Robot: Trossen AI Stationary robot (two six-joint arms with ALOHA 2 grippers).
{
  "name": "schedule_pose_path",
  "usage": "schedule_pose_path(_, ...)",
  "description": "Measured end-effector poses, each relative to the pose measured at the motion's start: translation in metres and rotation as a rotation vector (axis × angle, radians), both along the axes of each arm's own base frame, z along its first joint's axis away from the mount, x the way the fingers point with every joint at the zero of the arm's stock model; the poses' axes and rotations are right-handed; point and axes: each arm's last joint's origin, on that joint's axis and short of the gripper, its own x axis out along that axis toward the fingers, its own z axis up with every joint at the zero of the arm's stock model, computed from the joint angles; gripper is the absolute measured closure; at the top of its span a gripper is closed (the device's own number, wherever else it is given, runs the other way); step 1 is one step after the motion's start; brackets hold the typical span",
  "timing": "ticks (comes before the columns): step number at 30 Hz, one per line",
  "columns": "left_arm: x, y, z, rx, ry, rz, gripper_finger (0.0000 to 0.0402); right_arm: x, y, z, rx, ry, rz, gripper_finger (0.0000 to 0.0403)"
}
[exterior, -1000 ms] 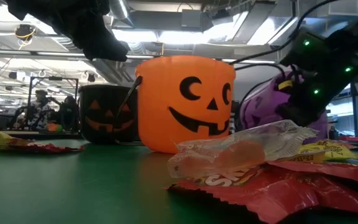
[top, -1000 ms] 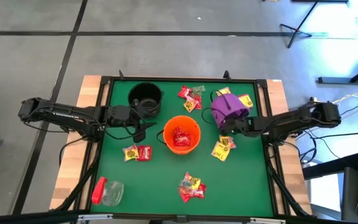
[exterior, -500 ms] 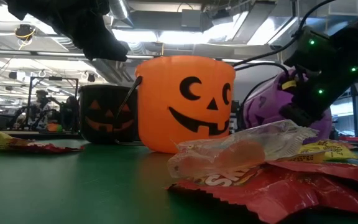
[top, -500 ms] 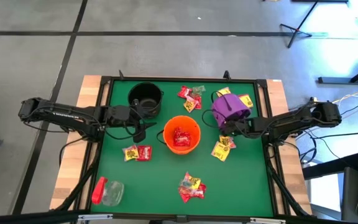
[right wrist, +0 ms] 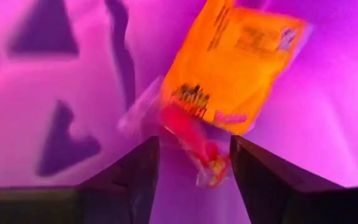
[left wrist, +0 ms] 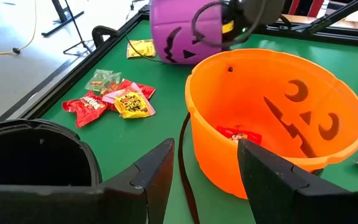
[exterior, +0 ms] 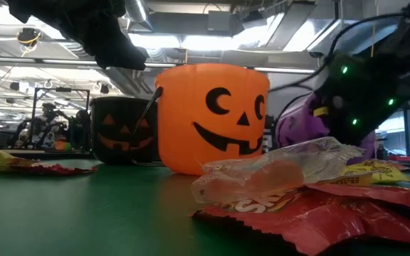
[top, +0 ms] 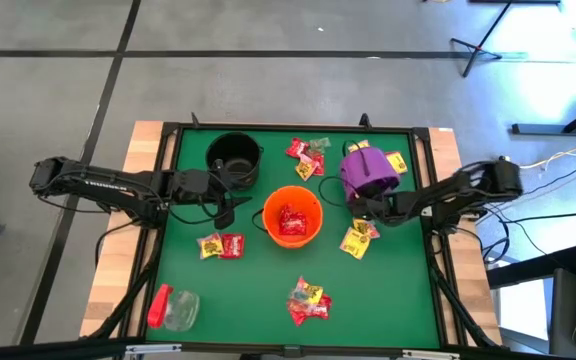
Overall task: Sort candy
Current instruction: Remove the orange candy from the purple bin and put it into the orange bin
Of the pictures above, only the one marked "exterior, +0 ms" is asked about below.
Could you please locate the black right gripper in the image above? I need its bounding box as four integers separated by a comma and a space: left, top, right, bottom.
315, 51, 410, 147

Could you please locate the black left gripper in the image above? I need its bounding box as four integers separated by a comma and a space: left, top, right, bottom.
7, 0, 147, 70

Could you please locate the purple plastic bucket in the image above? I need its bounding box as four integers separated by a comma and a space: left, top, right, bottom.
275, 91, 377, 165

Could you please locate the red Skittles candy packet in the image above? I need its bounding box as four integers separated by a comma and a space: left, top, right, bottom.
189, 188, 410, 256
11, 161, 98, 177
304, 183, 410, 216

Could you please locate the clear gummy candy packet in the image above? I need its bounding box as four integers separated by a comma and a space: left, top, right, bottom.
190, 137, 366, 206

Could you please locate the orange pumpkin face bucket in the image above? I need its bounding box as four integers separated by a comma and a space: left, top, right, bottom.
132, 63, 271, 177

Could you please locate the black pumpkin face bucket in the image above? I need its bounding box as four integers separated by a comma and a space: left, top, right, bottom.
90, 96, 159, 166

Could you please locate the person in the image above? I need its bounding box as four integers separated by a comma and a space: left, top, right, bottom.
30, 102, 62, 149
68, 109, 91, 150

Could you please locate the long ceiling light tube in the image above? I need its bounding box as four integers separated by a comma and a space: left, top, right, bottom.
144, 62, 317, 75

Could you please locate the grey ceiling unit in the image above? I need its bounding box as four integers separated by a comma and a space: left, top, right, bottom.
207, 10, 233, 36

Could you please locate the green table mat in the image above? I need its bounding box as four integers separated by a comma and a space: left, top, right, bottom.
0, 158, 410, 256

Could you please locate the silver air duct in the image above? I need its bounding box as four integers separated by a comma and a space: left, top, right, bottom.
125, 0, 153, 24

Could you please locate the black metal frame stand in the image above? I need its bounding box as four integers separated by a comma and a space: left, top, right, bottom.
30, 87, 91, 150

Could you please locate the black ceiling cable reel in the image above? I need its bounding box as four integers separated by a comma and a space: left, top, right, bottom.
16, 27, 43, 47

